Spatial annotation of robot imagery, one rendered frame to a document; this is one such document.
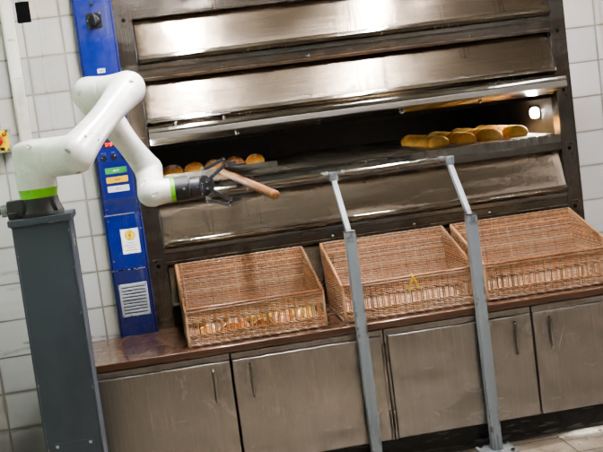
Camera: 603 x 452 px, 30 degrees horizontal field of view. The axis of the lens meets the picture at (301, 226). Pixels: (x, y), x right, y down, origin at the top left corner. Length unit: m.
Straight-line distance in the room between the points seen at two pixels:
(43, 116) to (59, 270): 1.21
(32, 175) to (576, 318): 2.21
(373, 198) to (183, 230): 0.83
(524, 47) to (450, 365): 1.48
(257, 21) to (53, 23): 0.85
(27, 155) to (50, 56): 1.13
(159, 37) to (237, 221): 0.84
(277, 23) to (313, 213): 0.82
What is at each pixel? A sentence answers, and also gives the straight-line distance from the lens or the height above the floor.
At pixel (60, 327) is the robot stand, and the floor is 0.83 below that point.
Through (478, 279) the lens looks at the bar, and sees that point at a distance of 4.42.
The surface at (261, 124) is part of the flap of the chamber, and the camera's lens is 4.66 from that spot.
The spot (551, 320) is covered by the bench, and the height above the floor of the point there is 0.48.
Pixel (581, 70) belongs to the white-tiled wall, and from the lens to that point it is 5.17.
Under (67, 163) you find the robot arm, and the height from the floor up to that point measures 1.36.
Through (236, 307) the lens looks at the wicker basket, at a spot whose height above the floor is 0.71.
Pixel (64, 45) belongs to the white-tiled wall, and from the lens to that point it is 4.80.
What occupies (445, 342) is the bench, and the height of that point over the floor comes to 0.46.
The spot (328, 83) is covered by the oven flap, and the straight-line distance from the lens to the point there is 4.85.
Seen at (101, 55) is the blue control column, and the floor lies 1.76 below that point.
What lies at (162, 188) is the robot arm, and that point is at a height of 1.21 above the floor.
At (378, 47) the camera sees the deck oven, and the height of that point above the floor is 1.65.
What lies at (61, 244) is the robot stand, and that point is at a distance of 3.72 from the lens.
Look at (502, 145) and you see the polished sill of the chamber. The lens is 5.04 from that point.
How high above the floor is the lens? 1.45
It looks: 6 degrees down
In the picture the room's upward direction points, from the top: 7 degrees counter-clockwise
